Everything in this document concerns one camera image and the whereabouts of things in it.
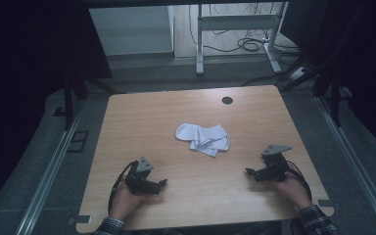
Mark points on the white metal desk frame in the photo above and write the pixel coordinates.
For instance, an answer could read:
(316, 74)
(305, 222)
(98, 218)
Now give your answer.
(238, 23)

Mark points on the person's left hand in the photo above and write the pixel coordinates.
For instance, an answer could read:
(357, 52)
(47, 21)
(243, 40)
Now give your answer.
(124, 200)

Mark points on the grey tape piece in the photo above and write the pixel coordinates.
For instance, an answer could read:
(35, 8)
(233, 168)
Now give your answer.
(80, 220)
(329, 204)

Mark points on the aluminium floor rail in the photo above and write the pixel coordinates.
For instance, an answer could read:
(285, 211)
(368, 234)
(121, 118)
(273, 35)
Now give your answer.
(49, 176)
(355, 156)

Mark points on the black round table grommet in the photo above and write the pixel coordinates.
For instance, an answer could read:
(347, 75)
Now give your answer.
(227, 100)

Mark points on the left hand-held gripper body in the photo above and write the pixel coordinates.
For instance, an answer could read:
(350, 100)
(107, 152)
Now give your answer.
(137, 179)

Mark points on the black rectangular floor frame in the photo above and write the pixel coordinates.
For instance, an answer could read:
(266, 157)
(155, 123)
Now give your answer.
(71, 141)

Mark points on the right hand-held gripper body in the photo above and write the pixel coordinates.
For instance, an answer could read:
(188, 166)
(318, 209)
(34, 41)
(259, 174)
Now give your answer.
(275, 168)

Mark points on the person's right hand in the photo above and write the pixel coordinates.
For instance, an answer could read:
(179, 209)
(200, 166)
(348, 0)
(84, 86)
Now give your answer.
(292, 192)

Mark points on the dark curtain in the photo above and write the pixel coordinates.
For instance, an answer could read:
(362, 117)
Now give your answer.
(19, 65)
(372, 65)

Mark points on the white panel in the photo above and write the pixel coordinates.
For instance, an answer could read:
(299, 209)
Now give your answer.
(130, 31)

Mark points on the black metal stand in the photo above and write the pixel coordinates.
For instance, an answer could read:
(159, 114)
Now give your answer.
(68, 98)
(334, 91)

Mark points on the white power strip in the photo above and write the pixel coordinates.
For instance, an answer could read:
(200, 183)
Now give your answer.
(297, 73)

